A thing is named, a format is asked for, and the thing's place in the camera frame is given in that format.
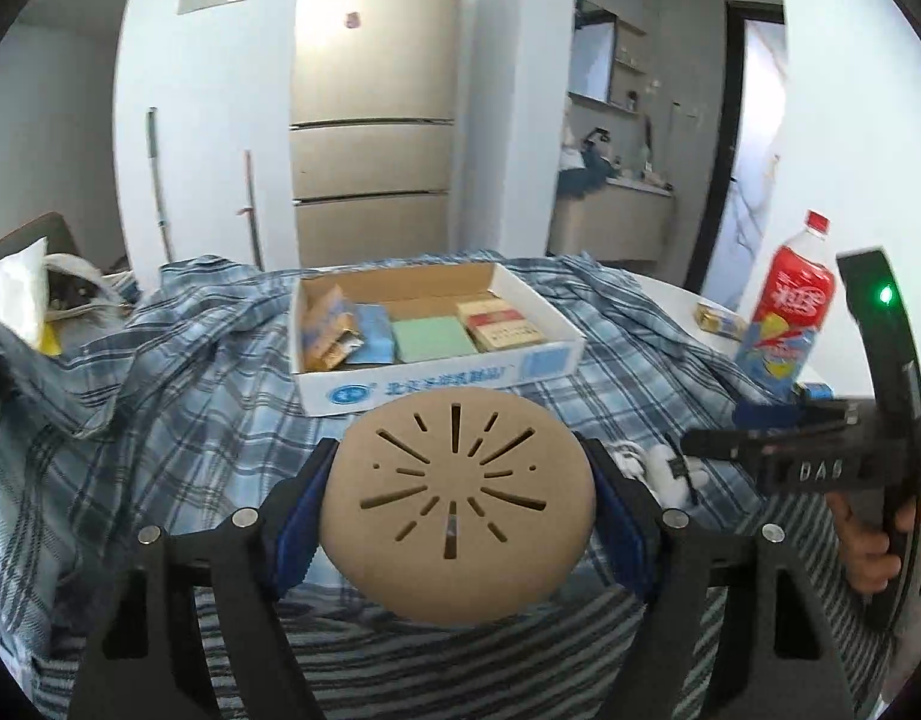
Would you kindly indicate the dark clothes pile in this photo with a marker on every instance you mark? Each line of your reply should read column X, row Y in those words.
column 584, row 172

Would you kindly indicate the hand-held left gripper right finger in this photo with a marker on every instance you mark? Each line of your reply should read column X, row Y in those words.
column 618, row 532

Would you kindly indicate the blue plaid shirt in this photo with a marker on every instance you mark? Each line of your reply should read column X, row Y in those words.
column 205, row 405

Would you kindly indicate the small yellow packet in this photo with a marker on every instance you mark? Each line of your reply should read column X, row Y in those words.
column 721, row 319

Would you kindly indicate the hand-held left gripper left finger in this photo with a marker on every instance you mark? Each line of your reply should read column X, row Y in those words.
column 295, row 540

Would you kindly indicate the dark chair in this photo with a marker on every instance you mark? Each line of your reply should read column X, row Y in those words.
column 48, row 229

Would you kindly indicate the grey striped cloth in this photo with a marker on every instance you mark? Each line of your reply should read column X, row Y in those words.
column 430, row 667

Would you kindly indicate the green sponge pad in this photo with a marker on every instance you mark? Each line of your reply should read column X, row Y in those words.
column 430, row 337

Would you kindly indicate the wall mirror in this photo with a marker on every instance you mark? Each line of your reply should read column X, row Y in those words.
column 595, row 60

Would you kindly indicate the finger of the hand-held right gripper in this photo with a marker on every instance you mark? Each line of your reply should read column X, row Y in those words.
column 760, row 414
column 723, row 444

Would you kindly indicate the small blue box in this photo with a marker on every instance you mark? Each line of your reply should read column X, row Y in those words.
column 814, row 391

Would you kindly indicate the beige round sponge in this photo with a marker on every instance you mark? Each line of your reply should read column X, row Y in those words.
column 460, row 510

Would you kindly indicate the clear plastic bag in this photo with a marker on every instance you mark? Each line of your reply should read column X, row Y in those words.
column 18, row 285

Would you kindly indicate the orange snack packet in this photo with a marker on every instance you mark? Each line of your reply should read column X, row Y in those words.
column 329, row 330

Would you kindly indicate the gold refrigerator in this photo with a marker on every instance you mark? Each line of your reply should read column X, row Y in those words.
column 370, row 165

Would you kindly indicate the light blue tissue pack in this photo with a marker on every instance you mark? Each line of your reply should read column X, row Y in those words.
column 374, row 330

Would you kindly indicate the person's right hand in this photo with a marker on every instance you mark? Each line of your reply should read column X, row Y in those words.
column 865, row 547

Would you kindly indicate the black framed door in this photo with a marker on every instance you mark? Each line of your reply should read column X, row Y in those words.
column 753, row 150

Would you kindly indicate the yellow bag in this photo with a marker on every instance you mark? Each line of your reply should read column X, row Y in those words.
column 51, row 339

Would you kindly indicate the beige vanity cabinet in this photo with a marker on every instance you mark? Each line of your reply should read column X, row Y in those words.
column 610, row 225

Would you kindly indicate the red and yellow box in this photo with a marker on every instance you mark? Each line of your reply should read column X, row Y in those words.
column 501, row 326

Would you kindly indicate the red soda bottle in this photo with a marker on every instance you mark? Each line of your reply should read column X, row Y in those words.
column 790, row 307

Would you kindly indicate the white soft item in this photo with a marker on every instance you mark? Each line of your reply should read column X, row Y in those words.
column 663, row 465

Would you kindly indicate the shallow cardboard box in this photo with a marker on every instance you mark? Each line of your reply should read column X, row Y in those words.
column 430, row 384

